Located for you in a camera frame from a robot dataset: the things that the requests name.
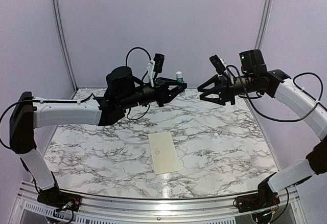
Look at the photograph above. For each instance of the front aluminium table rail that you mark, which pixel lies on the front aluminium table rail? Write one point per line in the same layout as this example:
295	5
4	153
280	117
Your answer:
106	209

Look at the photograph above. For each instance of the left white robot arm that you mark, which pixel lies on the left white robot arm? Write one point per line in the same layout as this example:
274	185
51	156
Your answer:
124	91

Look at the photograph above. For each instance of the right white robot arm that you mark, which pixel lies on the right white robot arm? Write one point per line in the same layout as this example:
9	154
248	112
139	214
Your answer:
253	77

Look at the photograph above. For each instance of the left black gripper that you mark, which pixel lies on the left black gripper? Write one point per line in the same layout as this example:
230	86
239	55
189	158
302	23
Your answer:
162	85

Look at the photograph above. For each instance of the green white glue stick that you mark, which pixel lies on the green white glue stick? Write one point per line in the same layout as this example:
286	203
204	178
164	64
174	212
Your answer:
179	78

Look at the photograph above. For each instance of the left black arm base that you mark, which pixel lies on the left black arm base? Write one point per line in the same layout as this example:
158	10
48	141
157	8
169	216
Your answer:
56	198

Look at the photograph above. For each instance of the cream paper envelope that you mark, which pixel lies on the cream paper envelope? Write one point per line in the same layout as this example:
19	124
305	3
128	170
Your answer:
163	153

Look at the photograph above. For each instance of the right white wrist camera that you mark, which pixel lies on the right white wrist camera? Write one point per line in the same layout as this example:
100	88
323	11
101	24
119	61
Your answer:
221	68

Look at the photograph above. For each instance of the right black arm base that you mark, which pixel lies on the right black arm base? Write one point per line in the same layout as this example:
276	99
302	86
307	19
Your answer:
264	198

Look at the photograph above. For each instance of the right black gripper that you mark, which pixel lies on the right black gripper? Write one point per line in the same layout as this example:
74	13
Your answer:
227	93

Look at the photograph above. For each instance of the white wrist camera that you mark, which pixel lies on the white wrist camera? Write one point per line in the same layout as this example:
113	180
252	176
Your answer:
221	68
154	68

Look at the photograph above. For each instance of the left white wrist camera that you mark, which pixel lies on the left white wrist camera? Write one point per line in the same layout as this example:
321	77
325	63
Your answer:
154	68

